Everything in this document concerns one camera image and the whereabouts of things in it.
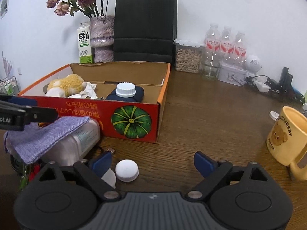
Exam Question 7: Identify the black paper bag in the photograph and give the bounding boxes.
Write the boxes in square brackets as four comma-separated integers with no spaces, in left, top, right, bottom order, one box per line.
[113,0,178,65]

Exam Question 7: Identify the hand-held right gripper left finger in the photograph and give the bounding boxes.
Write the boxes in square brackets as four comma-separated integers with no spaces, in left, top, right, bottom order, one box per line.
[35,151,121,201]

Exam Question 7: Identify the red artificial rose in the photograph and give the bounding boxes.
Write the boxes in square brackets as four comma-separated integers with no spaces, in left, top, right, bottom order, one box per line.
[18,162,43,192]

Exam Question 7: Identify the white ribbed jar lid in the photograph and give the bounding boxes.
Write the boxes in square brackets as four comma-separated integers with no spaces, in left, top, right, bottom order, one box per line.
[115,82,137,98]

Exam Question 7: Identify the yellow white plush sheep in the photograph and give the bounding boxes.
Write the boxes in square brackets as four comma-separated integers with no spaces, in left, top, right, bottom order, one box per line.
[45,74,87,98]

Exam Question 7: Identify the orange cardboard box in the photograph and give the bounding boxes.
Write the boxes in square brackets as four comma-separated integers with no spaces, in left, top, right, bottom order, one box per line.
[17,62,171,144]

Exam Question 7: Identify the wire storage rack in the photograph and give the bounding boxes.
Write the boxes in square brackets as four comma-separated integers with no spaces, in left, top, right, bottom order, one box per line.
[0,75,20,95]

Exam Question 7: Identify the navy soft bag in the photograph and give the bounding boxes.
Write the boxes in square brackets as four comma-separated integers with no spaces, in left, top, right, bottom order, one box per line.
[106,85,145,104]

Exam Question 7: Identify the clear seed container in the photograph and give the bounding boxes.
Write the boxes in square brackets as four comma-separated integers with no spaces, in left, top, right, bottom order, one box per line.
[174,39,202,74]

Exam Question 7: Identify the green white milk carton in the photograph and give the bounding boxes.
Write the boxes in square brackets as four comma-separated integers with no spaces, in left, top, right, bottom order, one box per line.
[77,21,94,64]

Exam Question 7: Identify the white round speaker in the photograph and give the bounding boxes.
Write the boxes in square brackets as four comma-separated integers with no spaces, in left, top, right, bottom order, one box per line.
[244,55,262,76]

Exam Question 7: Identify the small white bottle cap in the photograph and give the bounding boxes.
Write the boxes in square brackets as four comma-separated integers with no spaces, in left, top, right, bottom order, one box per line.
[115,159,139,182]

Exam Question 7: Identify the white charger plug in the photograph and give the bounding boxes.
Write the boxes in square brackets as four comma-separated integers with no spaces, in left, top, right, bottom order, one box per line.
[253,80,270,94]

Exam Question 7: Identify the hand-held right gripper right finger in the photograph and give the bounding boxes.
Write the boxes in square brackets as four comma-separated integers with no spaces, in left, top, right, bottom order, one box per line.
[187,151,269,200]

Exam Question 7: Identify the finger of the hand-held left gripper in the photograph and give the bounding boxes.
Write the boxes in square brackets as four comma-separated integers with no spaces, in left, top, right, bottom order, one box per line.
[0,94,38,107]
[0,101,58,125]

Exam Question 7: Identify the purple fabric pouch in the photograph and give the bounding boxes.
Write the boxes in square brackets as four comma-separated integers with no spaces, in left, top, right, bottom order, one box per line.
[3,116,91,165]

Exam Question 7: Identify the black upright device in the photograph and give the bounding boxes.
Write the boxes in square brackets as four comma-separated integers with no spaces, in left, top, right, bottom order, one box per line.
[278,67,294,92]

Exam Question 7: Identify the black USB cable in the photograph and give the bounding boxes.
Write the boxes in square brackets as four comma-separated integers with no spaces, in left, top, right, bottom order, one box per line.
[97,146,116,157]

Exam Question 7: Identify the yellow bear mug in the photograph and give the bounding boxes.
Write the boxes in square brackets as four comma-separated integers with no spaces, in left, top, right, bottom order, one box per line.
[266,106,307,181]

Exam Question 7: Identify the purple fuzzy vase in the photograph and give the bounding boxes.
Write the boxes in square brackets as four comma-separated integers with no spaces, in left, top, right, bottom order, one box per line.
[90,16,115,63]

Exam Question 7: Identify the brown wooden desktop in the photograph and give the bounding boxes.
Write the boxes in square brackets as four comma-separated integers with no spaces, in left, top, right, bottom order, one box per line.
[0,63,307,230]

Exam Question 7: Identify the framed wall picture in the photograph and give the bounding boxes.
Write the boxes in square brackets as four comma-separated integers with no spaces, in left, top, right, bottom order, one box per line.
[0,0,10,20]

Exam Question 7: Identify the empty glass jar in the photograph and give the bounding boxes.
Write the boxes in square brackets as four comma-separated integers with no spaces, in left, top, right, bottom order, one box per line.
[201,50,225,81]

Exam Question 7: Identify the white tissue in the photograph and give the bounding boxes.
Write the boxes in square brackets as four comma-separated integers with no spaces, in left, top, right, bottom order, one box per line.
[68,81,99,99]

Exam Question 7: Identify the tangle of chargers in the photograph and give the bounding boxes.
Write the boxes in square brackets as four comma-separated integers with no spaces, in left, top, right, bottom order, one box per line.
[245,75,307,105]

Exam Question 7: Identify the red label water bottle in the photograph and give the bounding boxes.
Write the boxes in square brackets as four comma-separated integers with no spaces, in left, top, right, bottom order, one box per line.
[233,31,248,66]
[204,23,221,65]
[219,26,235,64]

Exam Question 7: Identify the white plastic bottle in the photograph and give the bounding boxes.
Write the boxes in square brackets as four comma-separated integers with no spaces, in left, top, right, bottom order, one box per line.
[41,119,101,167]

